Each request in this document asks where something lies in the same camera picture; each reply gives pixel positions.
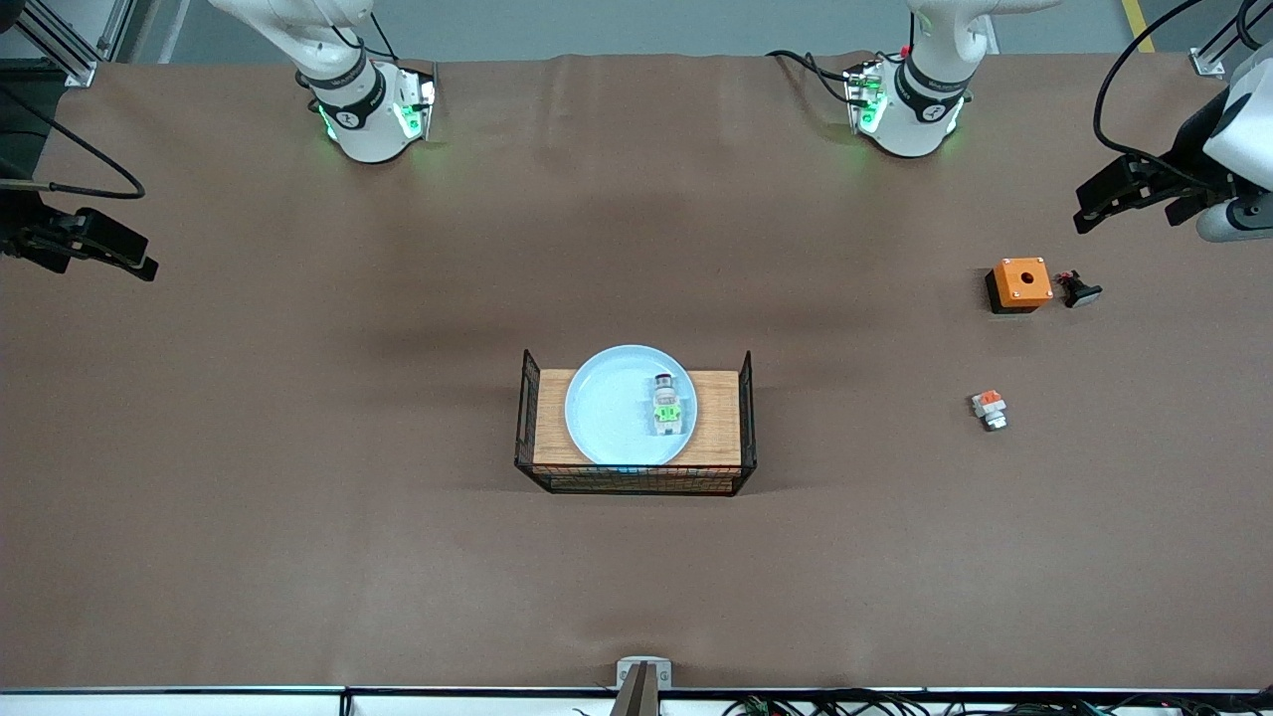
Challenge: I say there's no black wire basket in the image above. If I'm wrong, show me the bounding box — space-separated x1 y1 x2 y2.
514 348 759 497

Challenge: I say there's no black push button head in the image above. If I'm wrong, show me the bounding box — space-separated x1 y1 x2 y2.
1056 269 1104 309

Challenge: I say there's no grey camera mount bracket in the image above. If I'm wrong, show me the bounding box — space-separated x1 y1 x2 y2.
616 656 673 716

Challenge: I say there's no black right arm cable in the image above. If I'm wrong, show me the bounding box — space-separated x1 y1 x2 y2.
0 85 148 201

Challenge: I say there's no black base cable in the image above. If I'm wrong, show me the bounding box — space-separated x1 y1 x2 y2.
766 48 861 108
348 8 404 63

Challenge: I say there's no brown table cover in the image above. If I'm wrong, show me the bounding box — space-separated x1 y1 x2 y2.
0 50 1273 692

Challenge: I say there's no white table edge rail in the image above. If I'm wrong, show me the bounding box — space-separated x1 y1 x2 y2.
0 684 1273 716

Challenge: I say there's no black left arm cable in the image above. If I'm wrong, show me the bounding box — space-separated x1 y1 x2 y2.
1093 0 1273 192

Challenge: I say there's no green-tab white switch block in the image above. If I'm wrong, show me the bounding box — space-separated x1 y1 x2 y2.
651 373 688 439

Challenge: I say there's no black cable bundle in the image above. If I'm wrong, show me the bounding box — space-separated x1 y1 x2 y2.
721 689 1273 716

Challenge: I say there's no aluminium frame profile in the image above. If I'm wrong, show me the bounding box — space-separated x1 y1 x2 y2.
1190 0 1259 78
20 0 136 89

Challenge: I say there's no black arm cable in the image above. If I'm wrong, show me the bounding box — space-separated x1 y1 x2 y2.
1093 0 1273 192
0 85 148 201

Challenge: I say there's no light blue round plate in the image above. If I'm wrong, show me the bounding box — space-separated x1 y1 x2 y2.
564 344 699 468

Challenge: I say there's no green-lit base connector panel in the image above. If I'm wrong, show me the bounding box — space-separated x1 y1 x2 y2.
393 62 439 142
843 60 888 136

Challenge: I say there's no orange button box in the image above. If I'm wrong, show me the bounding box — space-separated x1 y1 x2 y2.
985 258 1054 315

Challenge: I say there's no wooden board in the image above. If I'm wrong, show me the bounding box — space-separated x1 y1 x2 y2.
533 370 743 468

